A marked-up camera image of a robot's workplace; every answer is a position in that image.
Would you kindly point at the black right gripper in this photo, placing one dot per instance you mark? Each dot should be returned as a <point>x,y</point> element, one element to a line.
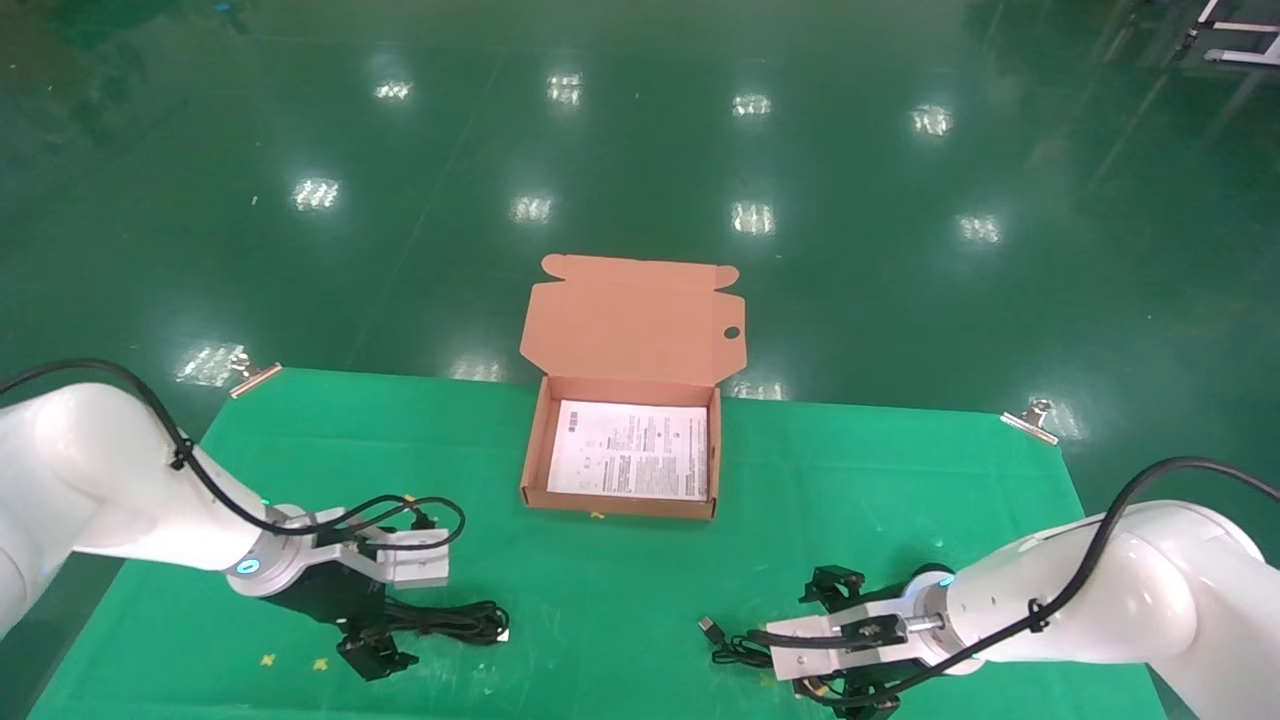
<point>885,683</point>

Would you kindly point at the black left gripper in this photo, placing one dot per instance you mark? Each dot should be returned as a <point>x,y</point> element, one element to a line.
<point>340,595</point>

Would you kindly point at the open orange cardboard box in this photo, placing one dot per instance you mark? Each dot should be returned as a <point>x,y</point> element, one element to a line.
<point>630,320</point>

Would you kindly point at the green table mat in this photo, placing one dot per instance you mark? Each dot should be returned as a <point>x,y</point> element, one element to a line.
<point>600,600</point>

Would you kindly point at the white printed instruction sheet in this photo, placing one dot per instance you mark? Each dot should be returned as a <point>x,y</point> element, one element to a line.
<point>630,450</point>

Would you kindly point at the metal binder clip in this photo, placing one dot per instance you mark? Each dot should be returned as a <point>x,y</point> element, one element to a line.
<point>1030,425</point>
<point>255,380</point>

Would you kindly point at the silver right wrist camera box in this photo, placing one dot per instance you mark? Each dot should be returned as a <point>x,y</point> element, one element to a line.
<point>810,650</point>

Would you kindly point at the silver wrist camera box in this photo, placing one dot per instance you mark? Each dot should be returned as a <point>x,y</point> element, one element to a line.
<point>415,565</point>
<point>810,650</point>

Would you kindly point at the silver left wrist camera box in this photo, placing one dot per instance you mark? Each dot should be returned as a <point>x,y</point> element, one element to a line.
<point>415,565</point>

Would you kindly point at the white metal frame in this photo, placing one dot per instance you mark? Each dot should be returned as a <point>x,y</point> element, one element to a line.
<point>1240,57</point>

